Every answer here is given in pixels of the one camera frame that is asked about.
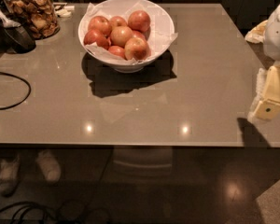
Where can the yellow cloth at table edge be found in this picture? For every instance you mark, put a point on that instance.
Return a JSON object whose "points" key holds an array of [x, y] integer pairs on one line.
{"points": [[256, 35]]}

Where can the right white shoe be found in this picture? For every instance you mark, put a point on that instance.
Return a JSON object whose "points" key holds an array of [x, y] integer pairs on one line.
{"points": [[49, 166]]}

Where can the white paper bowl liner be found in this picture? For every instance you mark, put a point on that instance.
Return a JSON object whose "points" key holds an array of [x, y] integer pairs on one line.
{"points": [[160, 31]]}

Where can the small white items on table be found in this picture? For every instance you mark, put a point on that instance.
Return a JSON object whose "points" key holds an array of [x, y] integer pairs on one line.
{"points": [[63, 10]]}

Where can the glass jar of dried chips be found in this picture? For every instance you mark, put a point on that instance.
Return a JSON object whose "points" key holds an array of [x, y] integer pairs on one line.
{"points": [[39, 15]]}

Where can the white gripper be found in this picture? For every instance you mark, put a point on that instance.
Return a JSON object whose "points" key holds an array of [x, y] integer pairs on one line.
{"points": [[278, 32]]}

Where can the white shoe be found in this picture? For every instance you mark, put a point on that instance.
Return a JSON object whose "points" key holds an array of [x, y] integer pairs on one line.
{"points": [[49, 166], [9, 175]]}

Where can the yellowish red apple centre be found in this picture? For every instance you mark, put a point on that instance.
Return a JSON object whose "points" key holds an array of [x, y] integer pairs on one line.
{"points": [[120, 35]]}

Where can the red apple right hidden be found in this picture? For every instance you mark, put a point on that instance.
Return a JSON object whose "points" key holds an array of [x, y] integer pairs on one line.
{"points": [[137, 34]]}

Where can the left white shoe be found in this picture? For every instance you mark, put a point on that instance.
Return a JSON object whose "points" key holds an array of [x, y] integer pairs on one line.
{"points": [[9, 175]]}

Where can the black round appliance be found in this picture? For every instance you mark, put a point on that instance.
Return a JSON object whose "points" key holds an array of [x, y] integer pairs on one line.
{"points": [[19, 39]]}

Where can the white spoon handle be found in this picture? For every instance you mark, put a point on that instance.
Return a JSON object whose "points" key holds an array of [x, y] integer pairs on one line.
{"points": [[8, 23]]}

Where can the white ceramic bowl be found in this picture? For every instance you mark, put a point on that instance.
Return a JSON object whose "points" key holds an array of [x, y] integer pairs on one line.
{"points": [[127, 66]]}

